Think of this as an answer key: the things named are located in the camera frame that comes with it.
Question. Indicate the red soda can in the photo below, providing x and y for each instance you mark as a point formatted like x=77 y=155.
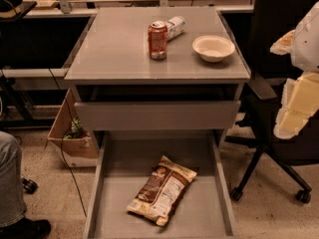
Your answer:
x=157 y=37

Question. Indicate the brown chip bag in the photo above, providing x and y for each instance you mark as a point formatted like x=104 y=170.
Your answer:
x=162 y=192

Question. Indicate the black shoe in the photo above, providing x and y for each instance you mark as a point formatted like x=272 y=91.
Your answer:
x=26 y=229

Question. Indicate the black office chair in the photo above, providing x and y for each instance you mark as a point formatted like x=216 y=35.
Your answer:
x=255 y=31

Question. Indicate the open middle drawer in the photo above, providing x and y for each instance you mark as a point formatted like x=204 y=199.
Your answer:
x=124 y=166

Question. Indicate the white paper bowl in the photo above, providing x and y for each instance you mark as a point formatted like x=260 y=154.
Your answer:
x=213 y=48

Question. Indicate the person leg in jeans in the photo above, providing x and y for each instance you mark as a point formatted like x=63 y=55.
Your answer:
x=12 y=204

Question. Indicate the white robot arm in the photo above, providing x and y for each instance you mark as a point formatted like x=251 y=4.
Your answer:
x=300 y=97

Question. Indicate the green item in box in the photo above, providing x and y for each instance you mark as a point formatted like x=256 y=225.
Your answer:
x=75 y=130

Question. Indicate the cardboard box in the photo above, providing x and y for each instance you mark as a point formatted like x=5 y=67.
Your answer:
x=78 y=152

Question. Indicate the closed top drawer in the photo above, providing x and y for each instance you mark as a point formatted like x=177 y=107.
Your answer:
x=157 y=115

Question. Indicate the grey drawer cabinet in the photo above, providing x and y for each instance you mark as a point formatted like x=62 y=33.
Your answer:
x=114 y=66

